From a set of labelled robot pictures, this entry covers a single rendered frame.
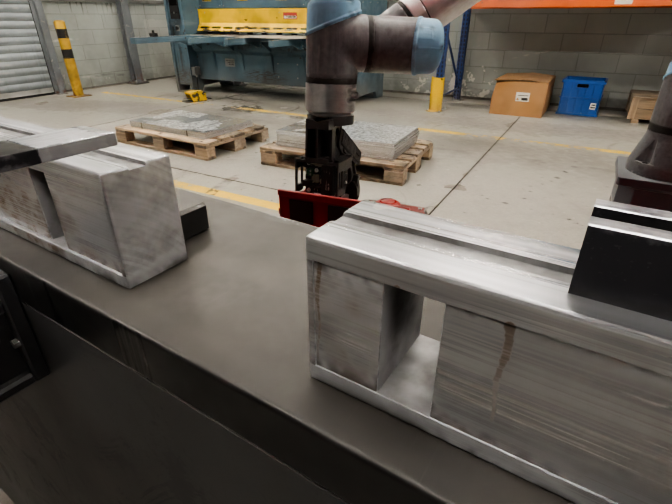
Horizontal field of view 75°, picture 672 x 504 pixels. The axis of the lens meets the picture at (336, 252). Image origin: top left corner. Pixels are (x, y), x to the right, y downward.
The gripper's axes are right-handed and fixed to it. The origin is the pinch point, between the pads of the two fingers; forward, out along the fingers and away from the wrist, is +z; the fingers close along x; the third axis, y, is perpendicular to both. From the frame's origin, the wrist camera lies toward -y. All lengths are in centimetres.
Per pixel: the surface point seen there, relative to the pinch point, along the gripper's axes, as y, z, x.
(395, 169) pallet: -233, 42, -45
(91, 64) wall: -511, -5, -629
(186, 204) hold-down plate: 33.5, -14.3, -2.1
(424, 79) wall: -640, -3, -109
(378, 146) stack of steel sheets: -242, 29, -61
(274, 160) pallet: -241, 48, -145
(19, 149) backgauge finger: 51, -23, 2
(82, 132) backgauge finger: 47, -23, 2
